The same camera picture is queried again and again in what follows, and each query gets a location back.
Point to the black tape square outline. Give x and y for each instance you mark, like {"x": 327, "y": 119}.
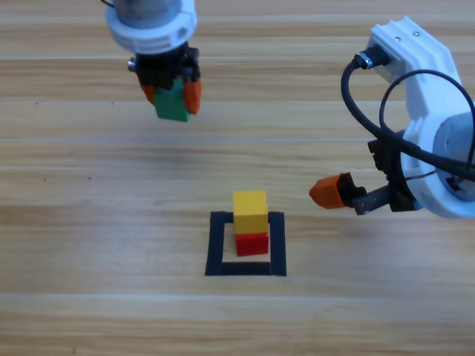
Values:
{"x": 213, "y": 256}

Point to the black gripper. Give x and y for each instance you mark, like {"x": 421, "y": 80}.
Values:
{"x": 163, "y": 70}
{"x": 397, "y": 178}

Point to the red cube block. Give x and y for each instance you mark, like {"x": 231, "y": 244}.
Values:
{"x": 252, "y": 245}

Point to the yellow cube block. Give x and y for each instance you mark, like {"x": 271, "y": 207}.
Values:
{"x": 250, "y": 215}

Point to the green cube block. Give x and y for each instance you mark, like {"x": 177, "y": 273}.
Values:
{"x": 170, "y": 107}

